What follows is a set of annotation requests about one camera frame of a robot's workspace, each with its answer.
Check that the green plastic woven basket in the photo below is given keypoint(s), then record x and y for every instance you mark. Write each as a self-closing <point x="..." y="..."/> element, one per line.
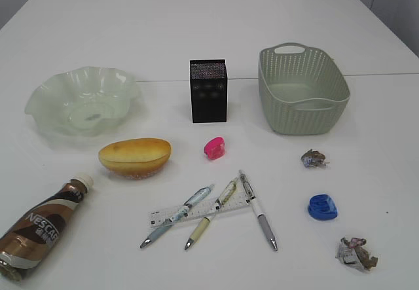
<point x="302" y="93"/>

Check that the blue patterned pen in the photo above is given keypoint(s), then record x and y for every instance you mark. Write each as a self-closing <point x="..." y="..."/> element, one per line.
<point x="170" y="221"/>

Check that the black mesh pen holder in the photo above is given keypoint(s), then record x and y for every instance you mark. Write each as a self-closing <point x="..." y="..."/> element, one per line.
<point x="208" y="84"/>

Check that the translucent green wavy plate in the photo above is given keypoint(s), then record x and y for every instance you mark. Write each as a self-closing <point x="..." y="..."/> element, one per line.
<point x="83" y="102"/>

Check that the yellow grip pen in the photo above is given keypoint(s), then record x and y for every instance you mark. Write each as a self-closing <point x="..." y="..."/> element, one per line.
<point x="209" y="216"/>

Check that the pink pencil sharpener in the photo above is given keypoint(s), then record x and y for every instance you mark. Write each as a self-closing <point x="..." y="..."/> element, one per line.
<point x="215" y="148"/>

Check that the golden bread roll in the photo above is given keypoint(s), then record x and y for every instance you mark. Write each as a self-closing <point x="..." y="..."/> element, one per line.
<point x="135" y="158"/>

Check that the brown Nescafe coffee bottle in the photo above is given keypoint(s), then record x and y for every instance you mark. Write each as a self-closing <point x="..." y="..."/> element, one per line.
<point x="29" y="240"/>

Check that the small paper ball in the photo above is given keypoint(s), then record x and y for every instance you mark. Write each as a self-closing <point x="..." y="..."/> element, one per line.
<point x="314" y="159"/>

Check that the clear plastic ruler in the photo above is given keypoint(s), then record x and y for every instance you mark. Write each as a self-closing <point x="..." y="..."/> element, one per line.
<point x="204" y="208"/>

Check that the large paper ball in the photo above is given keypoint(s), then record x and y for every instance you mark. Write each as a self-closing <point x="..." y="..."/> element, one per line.
<point x="351" y="252"/>

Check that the white grey pen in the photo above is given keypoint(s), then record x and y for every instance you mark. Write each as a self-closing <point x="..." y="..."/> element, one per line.
<point x="258" y="211"/>

